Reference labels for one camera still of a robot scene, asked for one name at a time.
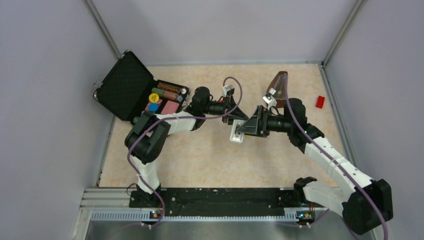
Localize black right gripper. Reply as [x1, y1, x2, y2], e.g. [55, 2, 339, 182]
[237, 105, 293, 138]

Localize black poker chip case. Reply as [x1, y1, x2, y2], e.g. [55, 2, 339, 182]
[93, 50, 191, 124]

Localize blue poker chip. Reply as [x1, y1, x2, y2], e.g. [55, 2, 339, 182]
[148, 103, 159, 113]

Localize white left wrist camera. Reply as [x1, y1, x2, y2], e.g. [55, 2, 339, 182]
[222, 84, 235, 98]

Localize pink card deck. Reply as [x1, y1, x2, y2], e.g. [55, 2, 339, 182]
[160, 100, 180, 115]

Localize white remote control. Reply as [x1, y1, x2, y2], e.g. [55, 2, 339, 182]
[229, 119, 246, 143]

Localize yellow poker chip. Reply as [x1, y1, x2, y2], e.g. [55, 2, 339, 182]
[148, 93, 161, 103]

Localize brown wooden metronome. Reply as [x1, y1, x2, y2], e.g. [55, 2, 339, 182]
[266, 71, 288, 109]

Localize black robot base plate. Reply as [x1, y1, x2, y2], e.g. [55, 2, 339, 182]
[129, 187, 318, 217]

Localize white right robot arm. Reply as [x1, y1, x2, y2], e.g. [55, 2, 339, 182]
[235, 98, 393, 240]

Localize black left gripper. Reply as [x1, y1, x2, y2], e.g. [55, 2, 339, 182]
[202, 95, 249, 125]

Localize red toy brick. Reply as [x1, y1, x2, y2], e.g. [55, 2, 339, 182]
[315, 95, 326, 109]

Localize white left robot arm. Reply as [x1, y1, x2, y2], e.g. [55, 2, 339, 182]
[124, 85, 248, 207]

